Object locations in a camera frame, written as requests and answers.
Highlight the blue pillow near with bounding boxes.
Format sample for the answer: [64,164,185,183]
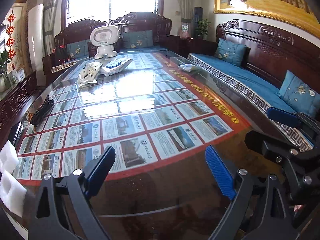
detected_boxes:
[277,70,320,118]

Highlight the blue pillow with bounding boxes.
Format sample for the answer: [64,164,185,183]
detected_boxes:
[214,38,247,67]
[277,70,320,118]

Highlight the blue cushioned wooden sofa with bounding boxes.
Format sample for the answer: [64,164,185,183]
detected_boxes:
[187,18,320,153]

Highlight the white foam pieces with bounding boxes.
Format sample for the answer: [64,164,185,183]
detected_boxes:
[0,141,27,217]

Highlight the blue pillow far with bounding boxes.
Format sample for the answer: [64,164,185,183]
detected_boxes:
[214,38,247,67]

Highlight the black remote on table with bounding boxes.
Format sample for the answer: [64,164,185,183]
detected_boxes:
[30,96,55,127]

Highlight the small white packet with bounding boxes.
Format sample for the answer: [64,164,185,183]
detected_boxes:
[178,63,200,73]

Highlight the white printed plastic bag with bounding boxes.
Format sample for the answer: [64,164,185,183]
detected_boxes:
[77,61,103,87]

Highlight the white blue plastic package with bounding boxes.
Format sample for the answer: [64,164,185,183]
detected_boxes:
[100,57,133,76]

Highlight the dark wooden tv cabinet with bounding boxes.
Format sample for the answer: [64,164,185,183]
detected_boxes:
[0,71,41,148]

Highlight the gold framed tree painting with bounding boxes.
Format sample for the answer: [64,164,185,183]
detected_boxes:
[214,0,319,37]

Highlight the potted green plant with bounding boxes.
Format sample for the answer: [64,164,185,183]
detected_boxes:
[196,19,210,38]

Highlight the dark wooden armchair left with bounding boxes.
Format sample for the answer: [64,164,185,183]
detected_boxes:
[42,18,107,86]

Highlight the dark wooden armchair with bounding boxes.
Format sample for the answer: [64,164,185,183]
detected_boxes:
[42,18,107,86]
[108,12,172,53]

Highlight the white toy robot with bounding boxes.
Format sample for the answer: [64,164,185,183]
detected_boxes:
[89,25,119,60]

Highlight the green plant in vase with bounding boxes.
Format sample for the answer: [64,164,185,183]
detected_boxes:
[1,49,11,92]

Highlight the dark wooden armchair right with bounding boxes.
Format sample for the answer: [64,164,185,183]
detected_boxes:
[108,12,172,53]

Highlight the red chinese knot ornament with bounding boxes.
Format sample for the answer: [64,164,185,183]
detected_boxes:
[6,10,16,60]

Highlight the white floor air conditioner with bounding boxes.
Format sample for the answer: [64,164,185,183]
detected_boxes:
[28,4,46,87]

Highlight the left window curtain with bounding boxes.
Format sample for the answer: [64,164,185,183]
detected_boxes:
[43,0,57,55]

